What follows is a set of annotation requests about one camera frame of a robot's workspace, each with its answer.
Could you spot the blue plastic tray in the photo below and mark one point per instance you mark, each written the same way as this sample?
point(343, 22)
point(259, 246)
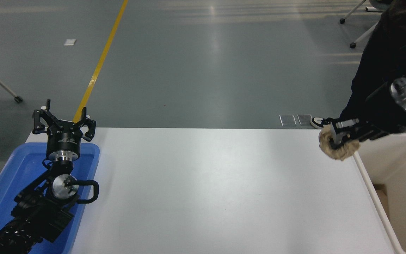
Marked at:
point(19, 165)

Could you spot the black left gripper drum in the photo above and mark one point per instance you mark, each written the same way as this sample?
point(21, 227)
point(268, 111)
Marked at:
point(64, 140)

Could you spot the large pale bin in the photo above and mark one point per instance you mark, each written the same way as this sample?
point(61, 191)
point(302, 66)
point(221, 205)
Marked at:
point(404, 165)

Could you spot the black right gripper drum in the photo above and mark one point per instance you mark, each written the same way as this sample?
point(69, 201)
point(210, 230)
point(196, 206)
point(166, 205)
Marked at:
point(382, 113)

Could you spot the white floor marker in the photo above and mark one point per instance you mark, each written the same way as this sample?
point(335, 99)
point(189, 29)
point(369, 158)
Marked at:
point(70, 41)

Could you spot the silver floor plate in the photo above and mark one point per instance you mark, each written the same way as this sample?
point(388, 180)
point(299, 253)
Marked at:
point(304, 119)
point(288, 119)

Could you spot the white wheeled chair base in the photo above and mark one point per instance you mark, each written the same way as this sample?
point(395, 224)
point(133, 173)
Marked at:
point(363, 35)

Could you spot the person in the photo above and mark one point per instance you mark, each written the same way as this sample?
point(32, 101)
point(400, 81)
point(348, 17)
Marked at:
point(379, 63)

